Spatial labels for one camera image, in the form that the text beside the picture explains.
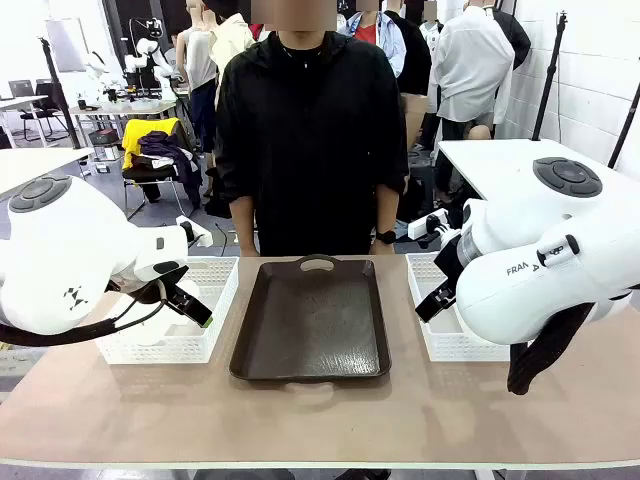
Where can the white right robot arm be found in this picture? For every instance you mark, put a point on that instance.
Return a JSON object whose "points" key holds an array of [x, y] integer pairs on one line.
{"points": [[525, 300]]}

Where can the black tripod stand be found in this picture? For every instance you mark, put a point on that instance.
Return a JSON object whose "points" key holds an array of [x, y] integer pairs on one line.
{"points": [[550, 75]]}

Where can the person's left hand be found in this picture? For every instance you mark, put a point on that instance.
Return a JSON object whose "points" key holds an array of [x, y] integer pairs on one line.
{"points": [[382, 249]]}

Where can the black light stand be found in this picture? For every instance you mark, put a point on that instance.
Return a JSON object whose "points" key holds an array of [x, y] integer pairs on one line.
{"points": [[57, 95]]}

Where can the black smartwatch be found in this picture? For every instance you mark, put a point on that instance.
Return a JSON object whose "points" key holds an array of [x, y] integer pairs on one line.
{"points": [[386, 237]]}

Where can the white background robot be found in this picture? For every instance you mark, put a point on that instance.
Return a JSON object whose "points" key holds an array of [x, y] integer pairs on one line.
{"points": [[145, 52]]}

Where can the grey standing panel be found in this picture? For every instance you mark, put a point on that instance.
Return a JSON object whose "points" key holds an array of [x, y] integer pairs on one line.
{"points": [[65, 45]]}

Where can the mannequin in black jacket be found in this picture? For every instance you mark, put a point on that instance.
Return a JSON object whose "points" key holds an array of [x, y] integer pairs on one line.
{"points": [[517, 40]]}

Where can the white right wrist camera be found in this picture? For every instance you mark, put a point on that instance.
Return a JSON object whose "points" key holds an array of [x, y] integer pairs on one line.
{"points": [[425, 224]]}

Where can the white perforated plastic basket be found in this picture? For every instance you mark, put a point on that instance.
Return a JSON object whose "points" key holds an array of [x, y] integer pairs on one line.
{"points": [[442, 346], [222, 275]]}

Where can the person's right forearm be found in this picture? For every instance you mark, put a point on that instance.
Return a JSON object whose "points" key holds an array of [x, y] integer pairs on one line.
{"points": [[242, 225]]}

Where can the red and black box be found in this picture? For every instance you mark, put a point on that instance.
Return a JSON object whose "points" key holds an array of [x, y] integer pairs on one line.
{"points": [[102, 136]]}

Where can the mannequin in cream shirt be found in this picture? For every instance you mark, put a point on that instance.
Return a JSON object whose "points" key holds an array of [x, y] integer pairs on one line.
{"points": [[232, 40]]}

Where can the black slanted stand pole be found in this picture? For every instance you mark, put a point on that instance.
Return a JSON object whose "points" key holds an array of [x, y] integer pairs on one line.
{"points": [[625, 130]]}

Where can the mannequin in blue shirt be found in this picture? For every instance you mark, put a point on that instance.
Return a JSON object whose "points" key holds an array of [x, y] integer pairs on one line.
{"points": [[387, 40]]}

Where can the black office chair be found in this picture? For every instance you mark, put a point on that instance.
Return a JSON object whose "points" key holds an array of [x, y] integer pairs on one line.
{"points": [[37, 102]]}

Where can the grey background desk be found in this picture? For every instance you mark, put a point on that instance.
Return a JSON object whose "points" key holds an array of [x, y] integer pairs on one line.
{"points": [[125, 106]]}

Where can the person's right hand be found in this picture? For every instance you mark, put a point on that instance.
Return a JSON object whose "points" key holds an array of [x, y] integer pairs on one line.
{"points": [[250, 251]]}

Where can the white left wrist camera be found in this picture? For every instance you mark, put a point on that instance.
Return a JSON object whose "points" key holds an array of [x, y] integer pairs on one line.
{"points": [[196, 234]]}

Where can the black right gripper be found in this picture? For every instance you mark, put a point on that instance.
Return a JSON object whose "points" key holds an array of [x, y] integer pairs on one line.
{"points": [[450, 260]]}

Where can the person's left forearm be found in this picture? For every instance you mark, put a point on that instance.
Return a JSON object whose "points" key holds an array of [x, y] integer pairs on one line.
{"points": [[386, 210]]}

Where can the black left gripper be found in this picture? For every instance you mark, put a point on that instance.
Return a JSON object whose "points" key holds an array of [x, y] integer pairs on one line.
{"points": [[150, 295]]}

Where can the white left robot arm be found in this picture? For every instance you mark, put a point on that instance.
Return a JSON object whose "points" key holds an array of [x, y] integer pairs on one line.
{"points": [[60, 260]]}

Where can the black metal-legged chair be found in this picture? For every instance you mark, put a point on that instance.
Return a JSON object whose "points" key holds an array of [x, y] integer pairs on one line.
{"points": [[150, 175]]}

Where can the mannequin in white tank top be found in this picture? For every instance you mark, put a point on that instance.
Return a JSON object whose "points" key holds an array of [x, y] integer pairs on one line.
{"points": [[200, 60]]}

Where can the person in black jacket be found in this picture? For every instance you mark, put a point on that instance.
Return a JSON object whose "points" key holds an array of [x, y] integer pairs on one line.
{"points": [[310, 150]]}

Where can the mannequin in white shirt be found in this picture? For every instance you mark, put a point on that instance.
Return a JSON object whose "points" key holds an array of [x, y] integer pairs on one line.
{"points": [[472, 65]]}

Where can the dark brown serving tray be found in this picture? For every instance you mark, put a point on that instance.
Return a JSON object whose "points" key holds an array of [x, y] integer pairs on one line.
{"points": [[310, 325]]}

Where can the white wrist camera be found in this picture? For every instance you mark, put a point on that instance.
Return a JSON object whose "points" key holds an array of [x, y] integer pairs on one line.
{"points": [[425, 224], [196, 234]]}

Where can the yellow garment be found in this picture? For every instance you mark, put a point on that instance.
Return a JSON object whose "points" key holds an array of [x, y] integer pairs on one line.
{"points": [[132, 132]]}

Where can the dark purple garment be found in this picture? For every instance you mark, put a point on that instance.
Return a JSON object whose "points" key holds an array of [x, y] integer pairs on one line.
{"points": [[170, 147]]}

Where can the mannequin in black coat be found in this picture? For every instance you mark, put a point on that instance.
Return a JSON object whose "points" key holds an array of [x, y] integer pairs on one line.
{"points": [[415, 55]]}

